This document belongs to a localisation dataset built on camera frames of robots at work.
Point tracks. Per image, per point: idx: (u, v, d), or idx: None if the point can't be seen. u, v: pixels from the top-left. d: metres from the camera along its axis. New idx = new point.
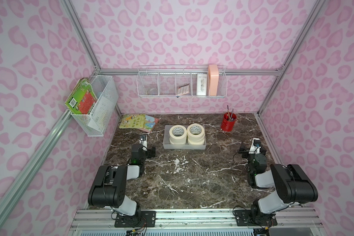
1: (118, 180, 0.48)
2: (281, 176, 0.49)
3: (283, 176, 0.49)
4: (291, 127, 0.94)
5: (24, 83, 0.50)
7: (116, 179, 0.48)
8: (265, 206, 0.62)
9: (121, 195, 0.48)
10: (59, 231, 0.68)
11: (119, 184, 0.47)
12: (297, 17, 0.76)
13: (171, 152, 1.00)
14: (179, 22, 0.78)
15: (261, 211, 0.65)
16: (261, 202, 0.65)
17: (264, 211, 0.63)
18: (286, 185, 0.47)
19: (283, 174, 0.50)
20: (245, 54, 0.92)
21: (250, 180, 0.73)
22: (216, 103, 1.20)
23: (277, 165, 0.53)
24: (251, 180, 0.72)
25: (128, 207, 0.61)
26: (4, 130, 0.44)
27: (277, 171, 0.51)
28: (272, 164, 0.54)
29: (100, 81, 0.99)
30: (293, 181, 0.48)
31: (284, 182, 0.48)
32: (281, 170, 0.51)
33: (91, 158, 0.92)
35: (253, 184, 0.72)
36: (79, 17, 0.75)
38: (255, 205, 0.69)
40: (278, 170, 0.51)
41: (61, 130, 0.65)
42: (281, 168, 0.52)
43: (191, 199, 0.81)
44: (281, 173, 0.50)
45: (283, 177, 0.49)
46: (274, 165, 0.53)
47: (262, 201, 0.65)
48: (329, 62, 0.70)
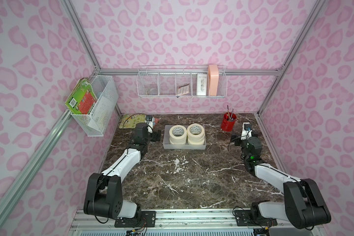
1: (110, 198, 0.43)
2: (297, 206, 0.43)
3: (299, 205, 0.43)
4: (291, 127, 0.94)
5: (24, 83, 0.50)
7: (108, 196, 0.43)
8: (266, 210, 0.62)
9: (118, 205, 0.46)
10: (59, 231, 0.68)
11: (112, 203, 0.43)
12: (297, 17, 0.76)
13: (171, 152, 1.00)
14: (179, 22, 0.78)
15: (261, 214, 0.65)
16: (262, 206, 0.64)
17: (264, 215, 0.63)
18: (302, 218, 0.42)
19: (299, 201, 0.43)
20: (245, 54, 0.92)
21: (248, 165, 0.68)
22: (216, 103, 1.20)
23: (292, 190, 0.44)
24: (250, 165, 0.68)
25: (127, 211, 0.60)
26: (4, 130, 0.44)
27: (292, 197, 0.44)
28: (287, 186, 0.45)
29: (100, 81, 0.99)
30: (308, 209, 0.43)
31: (300, 214, 0.42)
32: (297, 195, 0.44)
33: (91, 158, 0.92)
35: (252, 170, 0.67)
36: (79, 17, 0.75)
38: (256, 207, 0.68)
40: (294, 196, 0.44)
41: (61, 130, 0.65)
42: (298, 191, 0.44)
43: (191, 199, 0.81)
44: (298, 200, 0.43)
45: (299, 206, 0.43)
46: (288, 186, 0.45)
47: (262, 205, 0.64)
48: (329, 62, 0.70)
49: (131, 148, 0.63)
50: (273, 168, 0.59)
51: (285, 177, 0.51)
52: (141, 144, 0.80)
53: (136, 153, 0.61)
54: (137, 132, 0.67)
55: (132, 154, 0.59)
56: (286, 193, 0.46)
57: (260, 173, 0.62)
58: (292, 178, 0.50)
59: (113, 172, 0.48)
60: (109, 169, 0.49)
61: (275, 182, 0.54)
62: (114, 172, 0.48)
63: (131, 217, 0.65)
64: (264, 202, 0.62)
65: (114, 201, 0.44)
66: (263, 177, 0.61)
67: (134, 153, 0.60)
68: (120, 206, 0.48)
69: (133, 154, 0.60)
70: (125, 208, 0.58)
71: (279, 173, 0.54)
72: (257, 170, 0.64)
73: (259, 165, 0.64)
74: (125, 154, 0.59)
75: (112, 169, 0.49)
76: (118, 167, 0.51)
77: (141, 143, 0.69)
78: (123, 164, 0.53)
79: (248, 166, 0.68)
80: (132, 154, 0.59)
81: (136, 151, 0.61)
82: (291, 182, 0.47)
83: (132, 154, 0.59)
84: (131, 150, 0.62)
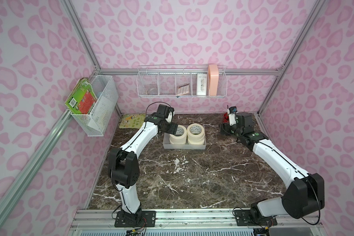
1: (129, 170, 0.49)
2: (302, 203, 0.42)
3: (303, 201, 0.42)
4: (291, 127, 0.94)
5: (24, 83, 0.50)
7: (127, 168, 0.49)
8: (266, 210, 0.62)
9: (135, 175, 0.53)
10: (59, 231, 0.68)
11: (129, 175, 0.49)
12: (297, 17, 0.76)
13: (171, 152, 1.00)
14: (179, 22, 0.78)
15: (262, 214, 0.65)
16: (262, 207, 0.63)
17: (266, 215, 0.62)
18: (302, 212, 0.42)
19: (305, 199, 0.42)
20: (245, 54, 0.92)
21: (246, 138, 0.61)
22: (216, 103, 1.20)
23: (301, 190, 0.41)
24: (248, 138, 0.60)
25: (132, 201, 0.62)
26: (4, 130, 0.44)
27: (299, 195, 0.41)
28: (295, 185, 0.42)
29: (100, 81, 0.99)
30: (309, 205, 0.43)
31: (302, 210, 0.42)
32: (303, 194, 0.41)
33: (91, 158, 0.92)
35: (250, 144, 0.60)
36: (79, 16, 0.75)
38: (255, 208, 0.68)
40: (301, 195, 0.41)
41: (61, 130, 0.65)
42: (306, 191, 0.41)
43: (191, 199, 0.81)
44: (303, 199, 0.42)
45: (302, 203, 0.42)
46: (296, 185, 0.42)
47: (261, 204, 0.64)
48: (329, 62, 0.69)
49: (150, 121, 0.64)
50: (278, 152, 0.52)
51: (292, 170, 0.46)
52: (159, 117, 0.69)
53: (154, 128, 0.62)
54: (159, 110, 0.71)
55: (150, 129, 0.60)
56: (291, 189, 0.43)
57: (259, 152, 0.56)
58: (300, 173, 0.45)
59: (131, 148, 0.52)
60: (127, 144, 0.53)
61: (275, 167, 0.51)
62: (132, 147, 0.52)
63: (132, 212, 0.64)
64: (263, 201, 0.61)
65: (132, 173, 0.50)
66: (261, 156, 0.56)
67: (152, 127, 0.61)
68: (137, 177, 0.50)
69: (151, 129, 0.61)
70: (132, 196, 0.61)
71: (285, 162, 0.48)
72: (256, 147, 0.57)
73: (261, 143, 0.56)
74: (141, 129, 0.60)
75: (130, 145, 0.53)
76: (135, 143, 0.54)
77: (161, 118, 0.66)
78: (140, 139, 0.56)
79: (246, 139, 0.60)
80: (150, 129, 0.61)
81: (155, 125, 0.62)
82: (298, 180, 0.43)
83: (150, 129, 0.60)
84: (149, 124, 0.62)
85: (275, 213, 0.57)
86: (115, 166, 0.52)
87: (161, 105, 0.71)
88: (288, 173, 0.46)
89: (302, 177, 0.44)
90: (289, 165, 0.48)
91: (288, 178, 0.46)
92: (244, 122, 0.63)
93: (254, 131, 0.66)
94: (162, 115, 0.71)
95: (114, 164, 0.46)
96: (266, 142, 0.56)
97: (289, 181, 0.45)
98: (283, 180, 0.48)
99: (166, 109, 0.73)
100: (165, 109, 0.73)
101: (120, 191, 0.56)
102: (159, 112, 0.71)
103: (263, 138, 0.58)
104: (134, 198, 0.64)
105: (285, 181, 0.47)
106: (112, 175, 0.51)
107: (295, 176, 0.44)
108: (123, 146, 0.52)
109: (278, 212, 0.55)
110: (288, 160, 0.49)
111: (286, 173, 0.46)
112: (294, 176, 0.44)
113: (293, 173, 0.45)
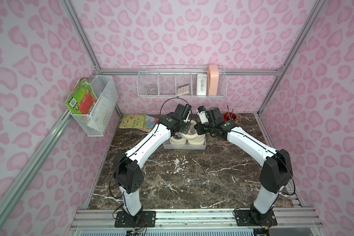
1: (129, 177, 0.46)
2: (275, 177, 0.47)
3: (276, 177, 0.47)
4: (290, 127, 0.95)
5: (24, 83, 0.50)
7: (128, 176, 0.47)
8: (263, 207, 0.62)
9: (137, 183, 0.51)
10: (59, 231, 0.68)
11: (131, 184, 0.47)
12: (297, 18, 0.76)
13: (171, 152, 1.00)
14: (179, 22, 0.78)
15: (260, 212, 0.65)
16: (257, 203, 0.65)
17: (264, 211, 0.63)
18: (276, 187, 0.47)
19: (277, 174, 0.47)
20: (245, 54, 0.92)
21: (219, 129, 0.64)
22: (216, 103, 1.20)
23: (273, 166, 0.46)
24: (221, 129, 0.63)
25: (132, 204, 0.61)
26: (4, 130, 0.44)
27: (272, 173, 0.46)
28: (267, 163, 0.47)
29: (100, 81, 0.99)
30: (280, 178, 0.48)
31: (277, 183, 0.47)
32: (276, 170, 0.46)
33: (91, 158, 0.92)
35: (224, 134, 0.63)
36: (79, 17, 0.75)
38: (256, 210, 0.67)
40: (273, 171, 0.46)
41: (61, 130, 0.65)
42: (277, 166, 0.46)
43: (191, 199, 0.81)
44: (275, 174, 0.47)
45: (277, 179, 0.47)
46: (268, 163, 0.47)
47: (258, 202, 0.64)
48: (329, 62, 0.70)
49: (162, 124, 0.58)
50: (249, 136, 0.57)
51: (263, 151, 0.51)
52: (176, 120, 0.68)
53: (165, 132, 0.56)
54: (178, 110, 0.63)
55: (161, 134, 0.55)
56: (264, 168, 0.48)
57: (233, 140, 0.60)
58: (270, 151, 0.50)
59: (134, 156, 0.48)
60: (132, 151, 0.50)
61: (249, 151, 0.55)
62: (136, 155, 0.49)
63: (132, 215, 0.64)
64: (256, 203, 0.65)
65: (132, 181, 0.47)
66: (235, 142, 0.60)
67: (164, 132, 0.56)
68: (141, 184, 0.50)
69: (162, 134, 0.55)
70: (133, 201, 0.60)
71: (257, 145, 0.53)
72: (229, 136, 0.60)
73: (233, 131, 0.60)
74: (152, 132, 0.55)
75: (135, 152, 0.49)
76: (141, 150, 0.50)
77: (177, 119, 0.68)
78: (147, 146, 0.51)
79: (219, 130, 0.63)
80: (161, 133, 0.55)
81: (167, 130, 0.56)
82: (269, 159, 0.48)
83: (160, 133, 0.55)
84: (161, 128, 0.56)
85: (268, 203, 0.58)
86: (118, 170, 0.51)
87: (180, 106, 0.63)
88: (260, 154, 0.50)
89: (272, 155, 0.49)
90: (260, 146, 0.52)
91: (261, 158, 0.50)
92: (214, 116, 0.66)
93: (224, 121, 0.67)
94: (179, 117, 0.63)
95: (118, 168, 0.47)
96: (237, 130, 0.60)
97: (262, 161, 0.50)
98: (257, 160, 0.53)
99: (186, 110, 0.65)
100: (183, 110, 0.65)
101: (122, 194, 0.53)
102: (177, 112, 0.64)
103: (234, 127, 0.62)
104: (135, 203, 0.63)
105: (259, 162, 0.52)
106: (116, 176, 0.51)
107: (266, 155, 0.49)
108: (128, 153, 0.49)
109: (268, 201, 0.58)
110: (258, 143, 0.54)
111: (259, 154, 0.51)
112: (266, 155, 0.49)
113: (265, 153, 0.50)
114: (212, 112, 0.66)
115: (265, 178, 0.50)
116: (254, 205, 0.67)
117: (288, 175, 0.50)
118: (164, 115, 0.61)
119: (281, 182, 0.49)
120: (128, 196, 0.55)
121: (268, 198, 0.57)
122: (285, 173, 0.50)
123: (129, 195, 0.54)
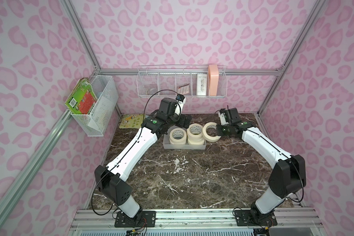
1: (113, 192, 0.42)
2: (284, 181, 0.45)
3: (286, 181, 0.46)
4: (290, 127, 0.95)
5: (24, 83, 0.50)
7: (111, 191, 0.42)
8: (264, 207, 0.62)
9: (125, 194, 0.48)
10: (59, 231, 0.68)
11: (116, 198, 0.44)
12: (297, 17, 0.76)
13: (171, 152, 1.00)
14: (179, 22, 0.78)
15: (261, 211, 0.65)
16: (258, 202, 0.65)
17: (265, 212, 0.63)
18: (285, 192, 0.46)
19: (287, 178, 0.45)
20: (245, 54, 0.92)
21: (235, 127, 0.64)
22: (216, 103, 1.20)
23: (283, 169, 0.45)
24: (237, 127, 0.63)
25: (129, 209, 0.60)
26: (4, 130, 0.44)
27: (282, 175, 0.45)
28: (279, 166, 0.45)
29: (100, 81, 0.99)
30: (291, 184, 0.46)
31: (285, 187, 0.46)
32: (287, 174, 0.45)
33: (91, 158, 0.92)
35: (239, 132, 0.62)
36: (79, 17, 0.75)
38: (256, 208, 0.68)
40: (283, 174, 0.45)
41: (61, 130, 0.65)
42: (288, 170, 0.45)
43: (191, 199, 0.81)
44: (286, 178, 0.45)
45: (287, 184, 0.46)
46: (280, 166, 0.45)
47: (259, 202, 0.65)
48: (329, 62, 0.70)
49: (147, 128, 0.52)
50: (264, 138, 0.55)
51: (277, 153, 0.49)
52: (161, 121, 0.54)
53: (150, 138, 0.50)
54: (162, 107, 0.55)
55: (145, 139, 0.50)
56: (275, 171, 0.47)
57: (247, 139, 0.60)
58: (284, 155, 0.49)
59: (116, 169, 0.44)
60: (113, 164, 0.45)
61: (262, 153, 0.54)
62: (118, 168, 0.44)
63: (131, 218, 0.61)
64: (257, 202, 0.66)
65: (117, 195, 0.44)
66: (249, 142, 0.59)
67: (148, 136, 0.50)
68: (129, 195, 0.50)
69: (146, 139, 0.50)
70: (129, 206, 0.59)
71: (271, 147, 0.52)
72: (245, 134, 0.60)
73: (248, 131, 0.59)
74: (135, 139, 0.50)
75: (117, 164, 0.45)
76: (124, 161, 0.45)
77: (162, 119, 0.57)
78: (130, 155, 0.47)
79: (235, 128, 0.63)
80: (146, 138, 0.50)
81: (153, 133, 0.51)
82: (282, 162, 0.47)
83: (144, 139, 0.50)
84: (144, 132, 0.51)
85: (270, 205, 0.58)
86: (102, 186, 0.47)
87: (164, 103, 0.54)
88: (273, 156, 0.49)
89: (286, 159, 0.47)
90: (274, 148, 0.51)
91: (273, 160, 0.49)
92: (231, 115, 0.67)
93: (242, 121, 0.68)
94: (165, 115, 0.56)
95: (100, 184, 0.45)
96: (254, 130, 0.59)
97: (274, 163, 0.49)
98: (269, 162, 0.52)
99: (171, 105, 0.57)
100: (168, 107, 0.56)
101: None
102: (162, 110, 0.56)
103: (251, 126, 0.61)
104: (132, 207, 0.62)
105: (271, 163, 0.51)
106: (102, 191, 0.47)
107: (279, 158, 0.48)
108: (109, 165, 0.45)
109: (271, 203, 0.58)
110: (274, 145, 0.53)
111: (272, 156, 0.50)
112: (279, 158, 0.48)
113: (278, 155, 0.49)
114: (229, 111, 0.68)
115: (276, 181, 0.48)
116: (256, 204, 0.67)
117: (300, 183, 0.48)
118: (149, 116, 0.55)
119: (291, 189, 0.47)
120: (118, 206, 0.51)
121: (272, 201, 0.57)
122: (297, 180, 0.48)
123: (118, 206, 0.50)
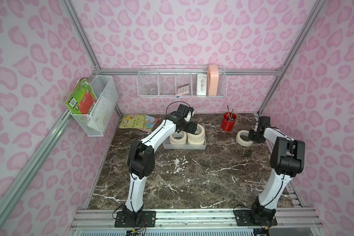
1: (145, 162, 0.54)
2: (279, 152, 0.56)
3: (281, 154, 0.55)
4: (290, 127, 0.95)
5: (24, 83, 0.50)
7: (144, 161, 0.54)
8: (263, 197, 0.66)
9: (151, 166, 0.58)
10: (59, 231, 0.68)
11: (144, 168, 0.55)
12: (297, 18, 0.76)
13: (171, 152, 1.00)
14: (179, 22, 0.78)
15: (260, 203, 0.66)
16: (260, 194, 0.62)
17: (264, 203, 0.65)
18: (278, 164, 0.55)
19: (283, 151, 0.55)
20: (245, 54, 0.92)
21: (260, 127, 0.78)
22: (216, 103, 1.20)
23: (281, 141, 0.56)
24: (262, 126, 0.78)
25: (139, 196, 0.64)
26: (4, 130, 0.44)
27: (278, 146, 0.56)
28: (278, 138, 0.57)
29: (100, 81, 0.99)
30: (284, 158, 0.55)
31: (279, 159, 0.55)
32: (283, 144, 0.56)
33: (91, 158, 0.92)
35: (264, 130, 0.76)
36: (79, 17, 0.75)
38: (256, 203, 0.69)
40: (280, 147, 0.56)
41: (61, 130, 0.65)
42: (285, 144, 0.56)
43: (191, 199, 0.81)
44: (281, 150, 0.56)
45: (280, 153, 0.55)
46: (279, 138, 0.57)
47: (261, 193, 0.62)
48: (329, 62, 0.69)
49: (169, 119, 0.68)
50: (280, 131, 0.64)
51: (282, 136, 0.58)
52: (178, 115, 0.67)
53: (173, 126, 0.67)
54: (179, 109, 0.75)
55: (169, 126, 0.65)
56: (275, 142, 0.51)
57: (267, 135, 0.73)
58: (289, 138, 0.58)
59: (149, 142, 0.56)
60: (146, 139, 0.58)
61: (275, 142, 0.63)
62: (150, 142, 0.56)
63: (134, 210, 0.64)
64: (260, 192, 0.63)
65: (147, 165, 0.54)
66: (266, 136, 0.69)
67: (172, 126, 0.66)
68: (152, 170, 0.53)
69: (170, 127, 0.65)
70: (140, 192, 0.64)
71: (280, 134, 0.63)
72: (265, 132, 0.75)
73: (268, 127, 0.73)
74: (161, 126, 0.64)
75: (149, 139, 0.57)
76: (154, 138, 0.58)
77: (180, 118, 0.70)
78: (159, 135, 0.60)
79: (261, 128, 0.78)
80: (169, 127, 0.65)
81: (174, 123, 0.66)
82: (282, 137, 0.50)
83: (168, 127, 0.64)
84: (169, 123, 0.66)
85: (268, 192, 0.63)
86: (133, 157, 0.56)
87: (181, 105, 0.74)
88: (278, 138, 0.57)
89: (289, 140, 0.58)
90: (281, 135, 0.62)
91: None
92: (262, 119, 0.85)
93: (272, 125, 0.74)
94: (182, 115, 0.74)
95: (133, 155, 0.56)
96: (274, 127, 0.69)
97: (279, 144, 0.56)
98: None
99: (187, 109, 0.76)
100: (185, 109, 0.76)
101: (132, 181, 0.60)
102: (179, 111, 0.75)
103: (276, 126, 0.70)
104: (140, 196, 0.66)
105: None
106: (130, 163, 0.57)
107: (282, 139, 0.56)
108: (142, 140, 0.57)
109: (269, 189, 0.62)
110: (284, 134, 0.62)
111: None
112: None
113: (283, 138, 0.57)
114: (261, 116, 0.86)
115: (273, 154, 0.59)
116: (258, 199, 0.70)
117: (294, 163, 0.54)
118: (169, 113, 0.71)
119: (282, 161, 0.55)
120: (137, 184, 0.59)
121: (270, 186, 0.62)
122: (292, 159, 0.55)
123: (140, 182, 0.59)
